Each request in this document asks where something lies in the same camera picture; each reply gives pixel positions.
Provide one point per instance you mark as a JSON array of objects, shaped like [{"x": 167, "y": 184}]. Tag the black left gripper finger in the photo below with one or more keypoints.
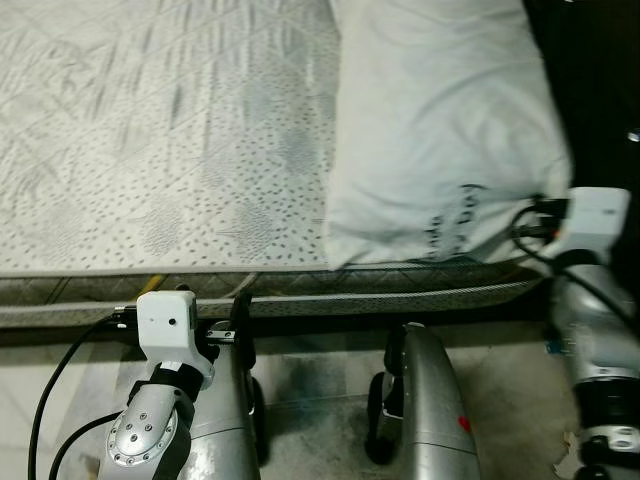
[
  {"x": 241, "y": 315},
  {"x": 183, "y": 290}
]

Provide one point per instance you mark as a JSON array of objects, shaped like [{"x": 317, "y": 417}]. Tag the white pillow with black lettering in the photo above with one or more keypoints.
[{"x": 440, "y": 130}]

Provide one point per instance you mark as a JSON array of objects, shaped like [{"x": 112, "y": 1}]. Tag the dark tufted headboard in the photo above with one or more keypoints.
[{"x": 600, "y": 80}]

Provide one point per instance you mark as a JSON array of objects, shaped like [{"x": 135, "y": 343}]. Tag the white patterned mattress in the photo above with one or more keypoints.
[{"x": 150, "y": 130}]

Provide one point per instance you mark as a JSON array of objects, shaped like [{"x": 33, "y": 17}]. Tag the silver right robot leg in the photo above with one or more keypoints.
[{"x": 430, "y": 400}]

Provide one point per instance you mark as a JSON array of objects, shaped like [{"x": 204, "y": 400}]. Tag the crumpled paper scrap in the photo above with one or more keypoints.
[{"x": 565, "y": 460}]

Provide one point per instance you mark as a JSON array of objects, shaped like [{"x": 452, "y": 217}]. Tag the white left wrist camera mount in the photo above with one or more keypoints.
[{"x": 165, "y": 320}]

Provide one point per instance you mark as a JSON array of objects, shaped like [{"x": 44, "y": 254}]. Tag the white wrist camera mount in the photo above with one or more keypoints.
[
  {"x": 165, "y": 320},
  {"x": 598, "y": 215}
]

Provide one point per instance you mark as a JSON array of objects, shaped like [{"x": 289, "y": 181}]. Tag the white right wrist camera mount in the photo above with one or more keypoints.
[{"x": 598, "y": 215}]

